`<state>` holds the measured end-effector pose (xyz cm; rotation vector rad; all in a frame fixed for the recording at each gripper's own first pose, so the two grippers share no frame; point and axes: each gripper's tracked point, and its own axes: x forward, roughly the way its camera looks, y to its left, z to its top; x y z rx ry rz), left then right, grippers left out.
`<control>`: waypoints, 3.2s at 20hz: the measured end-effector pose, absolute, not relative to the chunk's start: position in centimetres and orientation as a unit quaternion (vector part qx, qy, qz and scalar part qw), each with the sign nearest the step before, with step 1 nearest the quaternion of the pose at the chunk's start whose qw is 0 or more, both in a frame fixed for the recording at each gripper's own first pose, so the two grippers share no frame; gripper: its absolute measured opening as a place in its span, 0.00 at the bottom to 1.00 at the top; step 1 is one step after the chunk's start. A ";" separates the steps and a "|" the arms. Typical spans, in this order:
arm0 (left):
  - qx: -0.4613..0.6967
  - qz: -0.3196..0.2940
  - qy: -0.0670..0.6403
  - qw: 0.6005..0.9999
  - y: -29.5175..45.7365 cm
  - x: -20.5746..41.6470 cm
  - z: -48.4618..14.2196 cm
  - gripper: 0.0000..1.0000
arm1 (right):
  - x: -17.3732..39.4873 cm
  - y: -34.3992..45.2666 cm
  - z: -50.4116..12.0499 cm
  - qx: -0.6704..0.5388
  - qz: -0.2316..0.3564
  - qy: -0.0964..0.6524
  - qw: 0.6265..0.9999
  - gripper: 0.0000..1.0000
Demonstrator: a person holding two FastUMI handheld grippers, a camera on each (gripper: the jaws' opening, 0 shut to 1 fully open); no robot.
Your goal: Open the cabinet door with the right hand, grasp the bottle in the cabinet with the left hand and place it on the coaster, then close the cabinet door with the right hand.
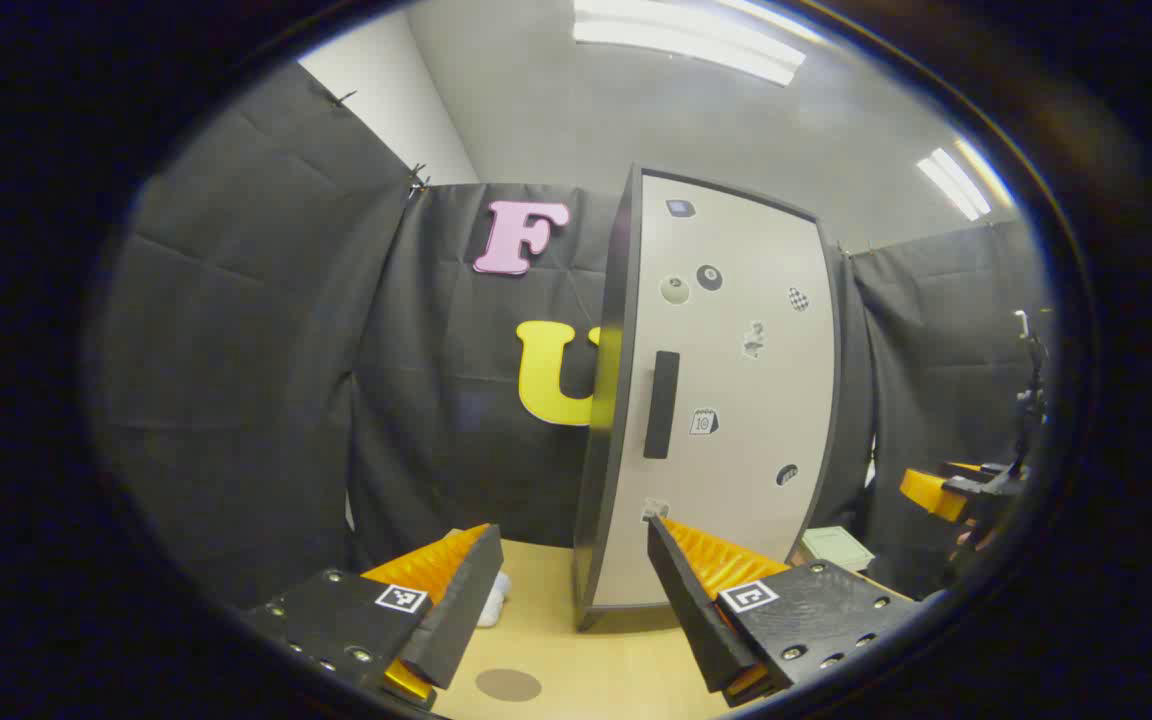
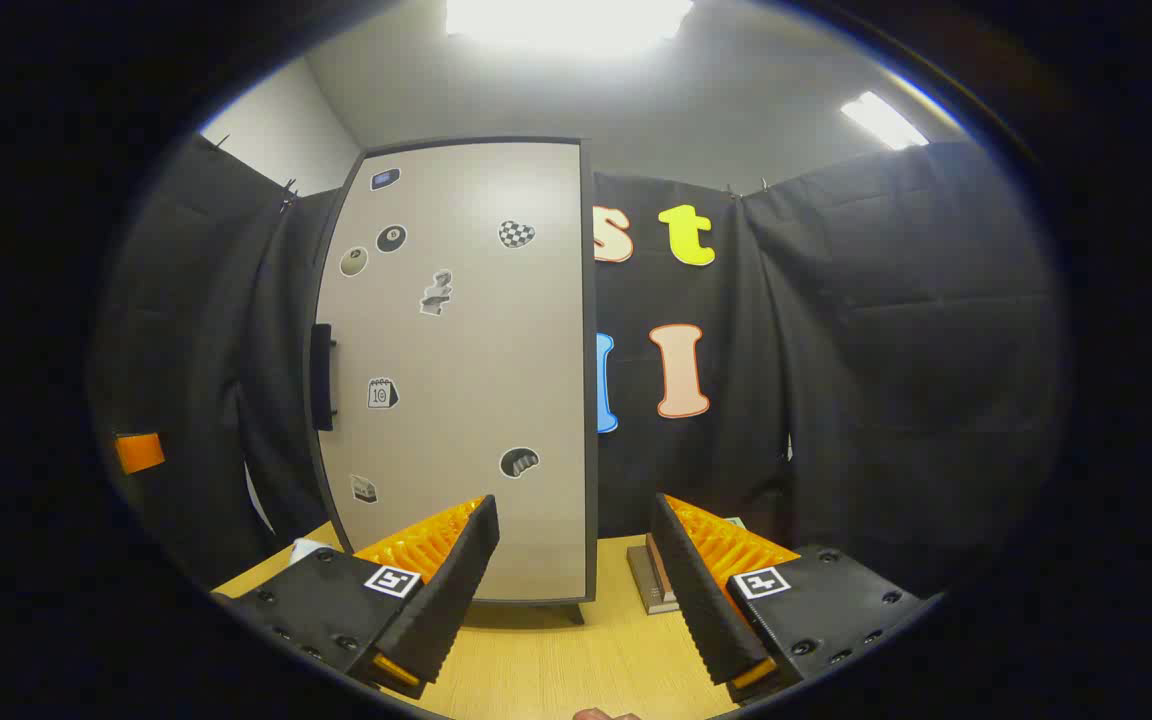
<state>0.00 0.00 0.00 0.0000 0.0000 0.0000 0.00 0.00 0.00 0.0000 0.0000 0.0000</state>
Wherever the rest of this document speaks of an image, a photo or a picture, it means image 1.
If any beige cabinet door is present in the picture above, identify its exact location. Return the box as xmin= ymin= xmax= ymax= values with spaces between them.
xmin=591 ymin=172 xmax=842 ymax=611

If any black door handle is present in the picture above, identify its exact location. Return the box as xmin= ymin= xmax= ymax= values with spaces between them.
xmin=644 ymin=351 xmax=681 ymax=460

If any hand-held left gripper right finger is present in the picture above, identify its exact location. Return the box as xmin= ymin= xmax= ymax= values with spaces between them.
xmin=647 ymin=516 xmax=922 ymax=708

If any round brown coaster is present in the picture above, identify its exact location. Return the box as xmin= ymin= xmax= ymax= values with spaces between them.
xmin=475 ymin=668 xmax=543 ymax=703

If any black backdrop cloth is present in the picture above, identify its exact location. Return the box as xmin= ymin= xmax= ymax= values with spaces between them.
xmin=96 ymin=60 xmax=1049 ymax=611

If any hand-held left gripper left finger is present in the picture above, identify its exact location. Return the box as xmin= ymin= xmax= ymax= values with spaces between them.
xmin=241 ymin=523 xmax=505 ymax=711

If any white crumpled cloth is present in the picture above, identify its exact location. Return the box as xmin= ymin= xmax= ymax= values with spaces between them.
xmin=476 ymin=570 xmax=513 ymax=629

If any dark grey cabinet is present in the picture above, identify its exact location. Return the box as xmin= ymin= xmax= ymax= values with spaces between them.
xmin=573 ymin=163 xmax=845 ymax=633

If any pale green booklet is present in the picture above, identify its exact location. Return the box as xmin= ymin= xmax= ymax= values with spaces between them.
xmin=801 ymin=526 xmax=877 ymax=573

